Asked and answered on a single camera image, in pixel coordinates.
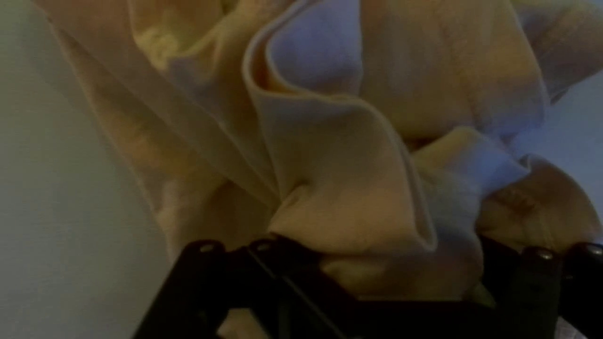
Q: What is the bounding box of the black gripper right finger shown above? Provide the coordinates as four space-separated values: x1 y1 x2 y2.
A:
478 233 603 339

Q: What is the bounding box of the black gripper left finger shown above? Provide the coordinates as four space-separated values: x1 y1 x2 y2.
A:
133 233 355 339

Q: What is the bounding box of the cream cloth towel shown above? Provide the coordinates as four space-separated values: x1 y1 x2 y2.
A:
31 0 603 339

